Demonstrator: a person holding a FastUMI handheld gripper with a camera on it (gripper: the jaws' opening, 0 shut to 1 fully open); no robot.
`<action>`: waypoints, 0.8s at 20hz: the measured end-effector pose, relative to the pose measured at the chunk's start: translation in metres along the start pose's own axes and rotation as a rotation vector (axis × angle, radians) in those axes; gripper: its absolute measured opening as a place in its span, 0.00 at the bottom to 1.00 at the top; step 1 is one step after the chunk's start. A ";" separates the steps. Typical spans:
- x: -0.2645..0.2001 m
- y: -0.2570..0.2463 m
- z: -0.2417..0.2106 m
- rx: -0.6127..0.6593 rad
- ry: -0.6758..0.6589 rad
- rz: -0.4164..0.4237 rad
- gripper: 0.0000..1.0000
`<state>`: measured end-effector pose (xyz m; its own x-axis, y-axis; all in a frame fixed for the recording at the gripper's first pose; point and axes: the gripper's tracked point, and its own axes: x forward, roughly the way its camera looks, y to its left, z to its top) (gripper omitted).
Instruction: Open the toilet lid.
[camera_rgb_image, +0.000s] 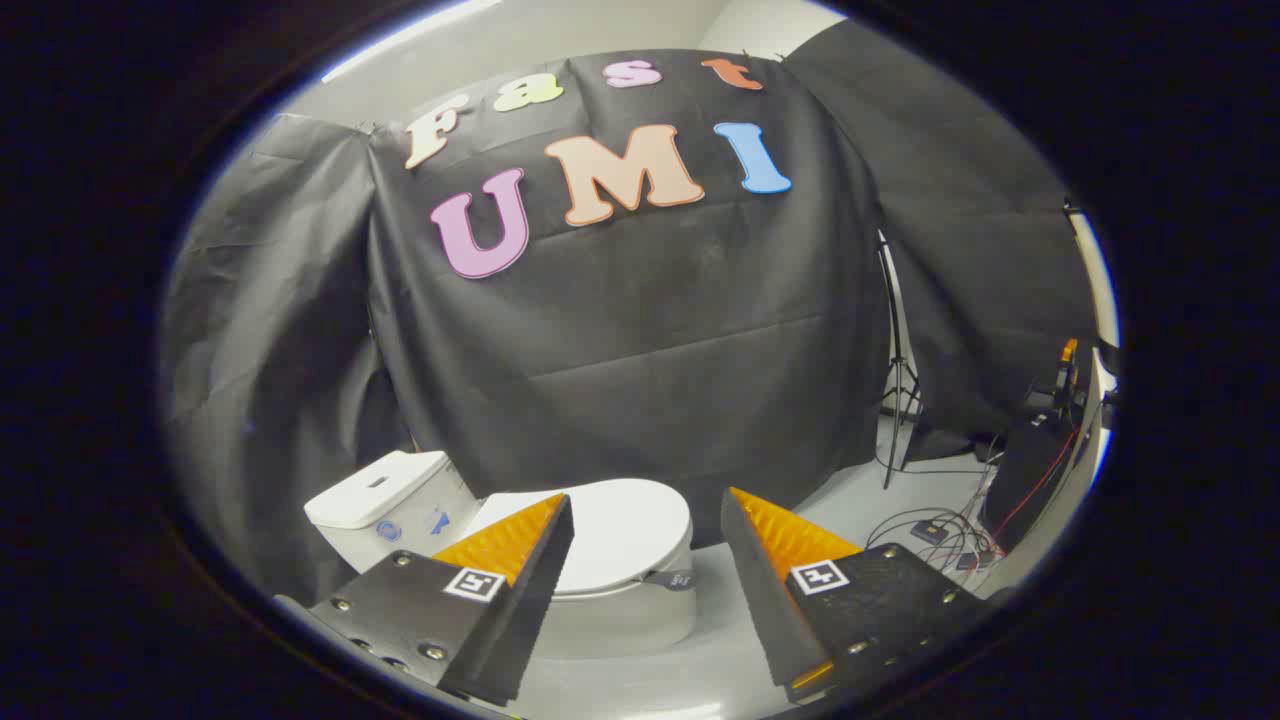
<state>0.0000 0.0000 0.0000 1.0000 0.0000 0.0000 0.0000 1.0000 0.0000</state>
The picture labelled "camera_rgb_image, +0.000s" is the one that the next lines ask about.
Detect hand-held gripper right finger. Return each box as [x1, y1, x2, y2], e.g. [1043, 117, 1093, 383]
[720, 487, 1001, 703]

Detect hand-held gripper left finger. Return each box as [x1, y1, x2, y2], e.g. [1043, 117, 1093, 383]
[305, 492, 576, 707]

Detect white toilet lid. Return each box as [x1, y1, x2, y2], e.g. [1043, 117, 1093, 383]
[465, 478, 696, 599]

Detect white toilet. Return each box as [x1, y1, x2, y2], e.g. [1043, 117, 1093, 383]
[304, 450, 698, 661]

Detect black light stand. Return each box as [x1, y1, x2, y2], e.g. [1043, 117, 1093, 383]
[876, 230, 923, 491]

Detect black equipment case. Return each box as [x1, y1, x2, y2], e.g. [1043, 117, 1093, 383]
[983, 410, 1083, 553]

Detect plain black backdrop cloth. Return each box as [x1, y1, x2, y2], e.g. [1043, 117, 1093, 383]
[160, 112, 416, 601]
[780, 18, 1099, 461]

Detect orange and black tool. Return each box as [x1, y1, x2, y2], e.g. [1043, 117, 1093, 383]
[1030, 338, 1088, 421]

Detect tangled floor cables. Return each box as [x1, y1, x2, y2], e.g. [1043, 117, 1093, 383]
[865, 430, 1083, 576]

